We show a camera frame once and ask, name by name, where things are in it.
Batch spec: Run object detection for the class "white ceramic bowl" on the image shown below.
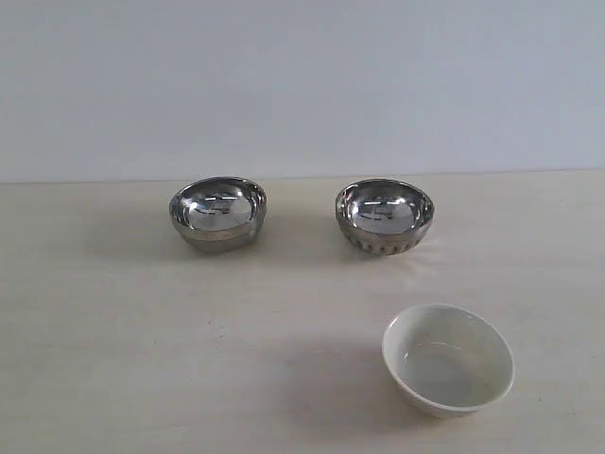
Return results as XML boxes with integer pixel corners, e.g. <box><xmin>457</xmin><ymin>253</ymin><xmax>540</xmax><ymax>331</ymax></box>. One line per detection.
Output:
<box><xmin>381</xmin><ymin>304</ymin><xmax>515</xmax><ymax>418</ymax></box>

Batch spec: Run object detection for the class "ribbed steel bowl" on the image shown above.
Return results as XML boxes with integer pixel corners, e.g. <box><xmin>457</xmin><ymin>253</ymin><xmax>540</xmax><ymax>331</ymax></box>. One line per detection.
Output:
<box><xmin>335</xmin><ymin>178</ymin><xmax>435</xmax><ymax>256</ymax></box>

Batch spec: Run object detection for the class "smooth steel bowl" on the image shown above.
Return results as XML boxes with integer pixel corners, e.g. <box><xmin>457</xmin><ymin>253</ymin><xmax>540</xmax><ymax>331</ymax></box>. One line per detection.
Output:
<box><xmin>168</xmin><ymin>177</ymin><xmax>268</xmax><ymax>253</ymax></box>

